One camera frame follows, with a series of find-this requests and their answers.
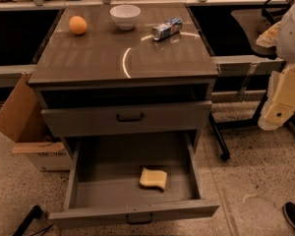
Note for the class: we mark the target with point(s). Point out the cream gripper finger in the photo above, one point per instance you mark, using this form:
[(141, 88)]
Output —
[(268, 38), (280, 103)]

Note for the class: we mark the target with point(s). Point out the white bowl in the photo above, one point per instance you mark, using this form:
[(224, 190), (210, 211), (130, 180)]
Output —
[(125, 16)]

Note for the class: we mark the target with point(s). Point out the black headset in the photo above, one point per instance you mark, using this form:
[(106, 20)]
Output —
[(274, 17)]

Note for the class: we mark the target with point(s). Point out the brown cardboard box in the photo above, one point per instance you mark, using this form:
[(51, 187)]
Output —
[(21, 121)]

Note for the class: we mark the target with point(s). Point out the orange fruit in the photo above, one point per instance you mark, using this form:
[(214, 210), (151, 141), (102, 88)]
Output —
[(78, 25)]

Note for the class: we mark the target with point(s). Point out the grey drawer cabinet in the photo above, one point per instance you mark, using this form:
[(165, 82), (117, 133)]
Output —
[(107, 66)]

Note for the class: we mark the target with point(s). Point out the black folding table stand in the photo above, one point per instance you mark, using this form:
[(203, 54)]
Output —
[(218, 126)]

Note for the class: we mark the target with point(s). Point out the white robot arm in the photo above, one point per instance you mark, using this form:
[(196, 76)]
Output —
[(285, 47)]

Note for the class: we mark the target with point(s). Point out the yellow sponge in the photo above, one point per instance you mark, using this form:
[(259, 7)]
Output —
[(153, 178)]

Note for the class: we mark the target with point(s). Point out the black floor stand leg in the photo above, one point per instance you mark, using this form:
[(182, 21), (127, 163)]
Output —
[(35, 213)]

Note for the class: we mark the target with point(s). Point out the closed grey upper drawer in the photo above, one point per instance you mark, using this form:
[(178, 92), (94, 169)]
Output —
[(129, 119)]

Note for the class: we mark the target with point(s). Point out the open grey middle drawer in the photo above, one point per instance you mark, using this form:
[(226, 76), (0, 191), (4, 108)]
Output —
[(104, 187)]

